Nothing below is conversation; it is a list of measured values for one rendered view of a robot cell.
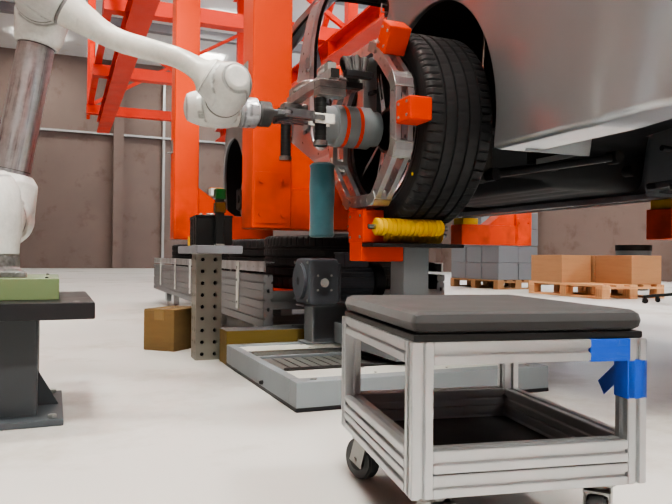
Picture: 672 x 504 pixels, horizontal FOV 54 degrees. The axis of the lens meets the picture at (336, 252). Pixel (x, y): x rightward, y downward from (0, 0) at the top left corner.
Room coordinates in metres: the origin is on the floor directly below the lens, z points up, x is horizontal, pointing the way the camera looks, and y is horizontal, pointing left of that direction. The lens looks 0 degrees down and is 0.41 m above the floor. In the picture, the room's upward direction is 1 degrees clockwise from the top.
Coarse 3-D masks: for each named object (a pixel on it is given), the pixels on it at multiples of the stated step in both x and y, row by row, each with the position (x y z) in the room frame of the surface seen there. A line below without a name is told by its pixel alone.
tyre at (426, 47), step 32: (416, 64) 2.04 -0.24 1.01; (448, 64) 2.05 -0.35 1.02; (480, 64) 2.10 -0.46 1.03; (448, 96) 2.00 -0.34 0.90; (480, 96) 2.04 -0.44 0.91; (448, 128) 1.99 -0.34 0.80; (480, 128) 2.04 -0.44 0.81; (352, 160) 2.50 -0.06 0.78; (416, 160) 2.04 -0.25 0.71; (448, 160) 2.03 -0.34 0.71; (480, 160) 2.07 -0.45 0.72; (416, 192) 2.07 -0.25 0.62; (448, 192) 2.10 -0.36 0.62
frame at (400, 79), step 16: (368, 48) 2.16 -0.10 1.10; (384, 64) 2.06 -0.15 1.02; (400, 64) 2.05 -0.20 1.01; (400, 80) 2.00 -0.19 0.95; (352, 96) 2.42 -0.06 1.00; (400, 96) 2.00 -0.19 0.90; (400, 128) 2.00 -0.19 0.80; (400, 144) 2.00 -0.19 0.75; (336, 160) 2.46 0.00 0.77; (384, 160) 2.06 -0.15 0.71; (400, 160) 2.05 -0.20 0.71; (336, 176) 2.42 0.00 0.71; (384, 176) 2.06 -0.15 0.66; (400, 176) 2.08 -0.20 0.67; (352, 192) 2.39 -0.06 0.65; (384, 192) 2.14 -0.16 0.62; (368, 208) 2.28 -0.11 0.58
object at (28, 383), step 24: (0, 312) 1.47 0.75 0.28; (24, 312) 1.49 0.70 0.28; (48, 312) 1.51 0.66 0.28; (72, 312) 1.53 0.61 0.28; (0, 336) 1.58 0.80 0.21; (24, 336) 1.60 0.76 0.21; (0, 360) 1.58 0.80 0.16; (24, 360) 1.61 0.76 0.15; (0, 384) 1.58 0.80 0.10; (24, 384) 1.61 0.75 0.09; (0, 408) 1.58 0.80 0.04; (24, 408) 1.61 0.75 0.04; (48, 408) 1.69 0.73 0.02
